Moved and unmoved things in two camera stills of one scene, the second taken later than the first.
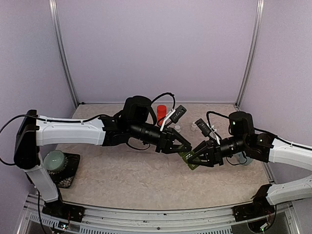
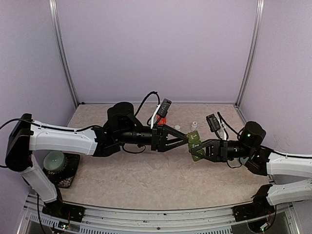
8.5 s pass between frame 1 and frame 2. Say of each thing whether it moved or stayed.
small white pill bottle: stayed
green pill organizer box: moved
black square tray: stayed
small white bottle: stayed
